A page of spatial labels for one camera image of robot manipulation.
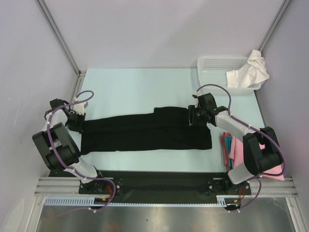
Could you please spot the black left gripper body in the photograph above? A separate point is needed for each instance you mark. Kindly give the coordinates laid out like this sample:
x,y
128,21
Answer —
x,y
75,122

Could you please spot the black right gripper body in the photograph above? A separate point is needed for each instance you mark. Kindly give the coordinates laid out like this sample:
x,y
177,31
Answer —
x,y
196,115

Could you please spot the black t shirt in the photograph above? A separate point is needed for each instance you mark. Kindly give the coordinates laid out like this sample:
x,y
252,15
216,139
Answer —
x,y
165,128

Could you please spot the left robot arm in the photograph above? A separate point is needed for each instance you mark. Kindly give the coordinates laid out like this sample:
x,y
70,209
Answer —
x,y
59,151

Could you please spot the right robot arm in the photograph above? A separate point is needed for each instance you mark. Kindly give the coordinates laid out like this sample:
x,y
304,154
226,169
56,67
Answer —
x,y
262,154

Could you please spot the red folded t shirt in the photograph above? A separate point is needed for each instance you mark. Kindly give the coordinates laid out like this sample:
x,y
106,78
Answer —
x,y
225,153

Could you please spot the teal folded t shirt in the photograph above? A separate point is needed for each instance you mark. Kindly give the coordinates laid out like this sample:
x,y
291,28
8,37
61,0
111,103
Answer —
x,y
228,146

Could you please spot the white plastic basket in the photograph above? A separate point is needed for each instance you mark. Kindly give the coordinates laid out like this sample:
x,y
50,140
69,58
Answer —
x,y
212,70

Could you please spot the pink folded t shirt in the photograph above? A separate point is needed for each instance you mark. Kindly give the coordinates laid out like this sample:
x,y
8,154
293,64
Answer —
x,y
237,155

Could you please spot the white t shirt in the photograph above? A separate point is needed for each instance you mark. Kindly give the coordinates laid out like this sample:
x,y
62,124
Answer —
x,y
254,71

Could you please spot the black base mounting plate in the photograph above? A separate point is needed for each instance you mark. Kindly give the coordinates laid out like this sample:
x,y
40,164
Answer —
x,y
156,197

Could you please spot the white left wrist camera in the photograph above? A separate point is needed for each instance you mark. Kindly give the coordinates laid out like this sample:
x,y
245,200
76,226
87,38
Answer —
x,y
79,108

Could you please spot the aluminium frame rail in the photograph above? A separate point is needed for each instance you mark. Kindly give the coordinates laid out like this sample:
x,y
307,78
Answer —
x,y
69,186

